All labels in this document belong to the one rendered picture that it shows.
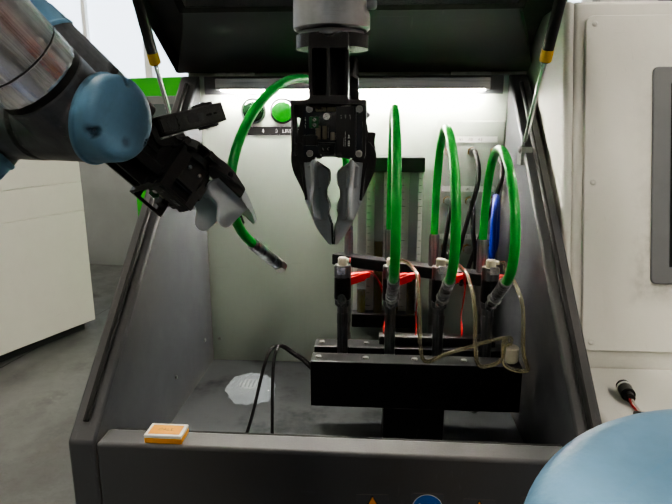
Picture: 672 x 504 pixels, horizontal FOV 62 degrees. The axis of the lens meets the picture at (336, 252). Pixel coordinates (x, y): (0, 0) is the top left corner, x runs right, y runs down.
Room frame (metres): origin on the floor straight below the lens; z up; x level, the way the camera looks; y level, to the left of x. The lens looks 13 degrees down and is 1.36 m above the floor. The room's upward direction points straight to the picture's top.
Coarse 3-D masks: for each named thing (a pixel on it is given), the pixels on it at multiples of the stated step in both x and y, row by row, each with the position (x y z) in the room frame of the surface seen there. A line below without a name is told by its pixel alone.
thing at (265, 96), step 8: (280, 80) 0.88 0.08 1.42; (288, 80) 0.89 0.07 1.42; (296, 80) 0.91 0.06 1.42; (304, 80) 0.94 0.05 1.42; (272, 88) 0.85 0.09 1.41; (280, 88) 0.87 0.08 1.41; (264, 96) 0.84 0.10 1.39; (256, 104) 0.82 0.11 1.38; (264, 104) 0.83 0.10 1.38; (248, 112) 0.81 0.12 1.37; (256, 112) 0.81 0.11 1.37; (248, 120) 0.80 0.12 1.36; (240, 128) 0.79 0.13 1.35; (248, 128) 0.80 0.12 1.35; (240, 136) 0.78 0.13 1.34; (232, 144) 0.78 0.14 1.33; (240, 144) 0.78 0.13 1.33; (232, 152) 0.77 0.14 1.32; (240, 152) 0.78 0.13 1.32; (232, 160) 0.77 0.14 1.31; (344, 160) 1.08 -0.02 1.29; (232, 168) 0.76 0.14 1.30; (232, 224) 0.77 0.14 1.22; (240, 224) 0.77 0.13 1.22; (240, 232) 0.78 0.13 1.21; (248, 232) 0.79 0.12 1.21; (248, 240) 0.79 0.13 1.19
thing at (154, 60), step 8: (136, 0) 0.94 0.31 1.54; (136, 8) 0.94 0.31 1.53; (144, 8) 0.95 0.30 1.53; (136, 16) 0.95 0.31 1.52; (144, 16) 0.95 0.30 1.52; (144, 24) 0.95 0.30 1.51; (144, 32) 0.96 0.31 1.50; (152, 32) 0.97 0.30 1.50; (144, 40) 0.97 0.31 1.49; (152, 40) 0.97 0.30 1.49; (152, 48) 0.97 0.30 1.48; (152, 56) 0.97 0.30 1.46; (152, 64) 0.98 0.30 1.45; (160, 80) 1.00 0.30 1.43; (160, 88) 1.00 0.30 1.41; (168, 104) 1.02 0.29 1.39; (168, 112) 1.02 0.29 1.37
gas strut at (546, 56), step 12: (564, 0) 0.90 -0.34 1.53; (552, 12) 0.91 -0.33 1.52; (552, 24) 0.91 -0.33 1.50; (552, 36) 0.92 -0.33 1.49; (552, 48) 0.93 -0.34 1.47; (540, 60) 0.94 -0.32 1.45; (540, 72) 0.95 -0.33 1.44; (540, 84) 0.96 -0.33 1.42; (528, 120) 0.99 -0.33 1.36; (528, 132) 0.99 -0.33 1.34
